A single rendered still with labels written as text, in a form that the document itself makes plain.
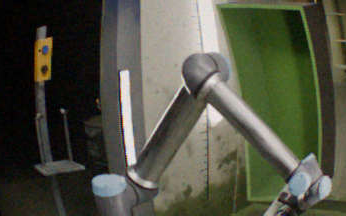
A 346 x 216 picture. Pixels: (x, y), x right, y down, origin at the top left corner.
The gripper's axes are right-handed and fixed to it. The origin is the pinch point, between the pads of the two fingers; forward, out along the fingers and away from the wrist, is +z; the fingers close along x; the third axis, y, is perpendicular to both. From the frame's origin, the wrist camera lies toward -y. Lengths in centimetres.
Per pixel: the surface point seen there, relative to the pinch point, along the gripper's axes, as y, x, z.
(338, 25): -25, 188, -10
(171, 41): -100, 90, 63
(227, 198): 2, 91, 133
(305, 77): -26, 103, 9
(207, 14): -100, 121, 50
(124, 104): -89, 43, 74
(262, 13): -73, 110, 5
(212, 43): -84, 114, 61
